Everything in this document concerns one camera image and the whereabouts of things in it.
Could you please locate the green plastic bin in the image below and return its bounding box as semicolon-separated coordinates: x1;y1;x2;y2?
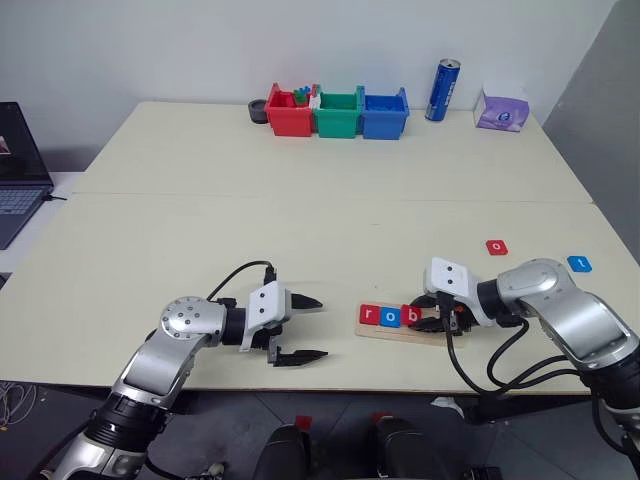
313;85;365;140

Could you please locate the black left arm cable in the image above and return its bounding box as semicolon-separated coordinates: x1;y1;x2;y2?
206;260;278;303

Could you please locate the purple tissue box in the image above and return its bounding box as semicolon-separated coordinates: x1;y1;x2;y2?
473;82;531;134

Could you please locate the wooden letter tray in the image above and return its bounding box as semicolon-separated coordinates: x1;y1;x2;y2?
354;304;452;347

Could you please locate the dark rounded shape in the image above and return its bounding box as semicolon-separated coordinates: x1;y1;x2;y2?
366;416;442;480
251;424;312;480

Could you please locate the blue drink can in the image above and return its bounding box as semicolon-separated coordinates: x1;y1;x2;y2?
424;57;462;123

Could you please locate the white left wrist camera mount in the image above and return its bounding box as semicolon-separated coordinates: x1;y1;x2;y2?
238;281;293;354

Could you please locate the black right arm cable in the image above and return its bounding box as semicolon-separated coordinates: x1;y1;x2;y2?
445;330;584;397
486;317;580;389

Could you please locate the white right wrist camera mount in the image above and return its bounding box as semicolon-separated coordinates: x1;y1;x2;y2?
423;256;489;327

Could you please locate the white cable bundle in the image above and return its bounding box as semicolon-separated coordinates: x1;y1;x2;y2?
0;381;40;430

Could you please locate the black table frame bar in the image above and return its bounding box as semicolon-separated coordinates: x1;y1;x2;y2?
462;393;594;427

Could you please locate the grey partition panel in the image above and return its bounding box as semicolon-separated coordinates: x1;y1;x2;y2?
541;0;640;261

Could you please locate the red plastic bin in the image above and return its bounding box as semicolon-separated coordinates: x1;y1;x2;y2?
264;82;318;138

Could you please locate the dark grey round cup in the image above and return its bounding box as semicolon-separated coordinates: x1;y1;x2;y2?
247;98;272;124

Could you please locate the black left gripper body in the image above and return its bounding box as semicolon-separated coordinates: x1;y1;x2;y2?
251;288;297;365

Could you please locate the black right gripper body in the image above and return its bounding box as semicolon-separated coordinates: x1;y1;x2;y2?
434;293;477;336

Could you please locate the blue plastic bin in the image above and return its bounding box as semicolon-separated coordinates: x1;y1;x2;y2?
360;86;411;141

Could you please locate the dark laptop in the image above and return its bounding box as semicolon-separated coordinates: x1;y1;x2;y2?
0;101;56;251

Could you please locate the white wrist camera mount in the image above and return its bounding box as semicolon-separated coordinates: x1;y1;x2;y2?
238;281;293;354
423;256;489;327

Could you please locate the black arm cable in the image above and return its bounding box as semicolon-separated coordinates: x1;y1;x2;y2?
445;330;584;397
486;317;580;389
206;260;278;303

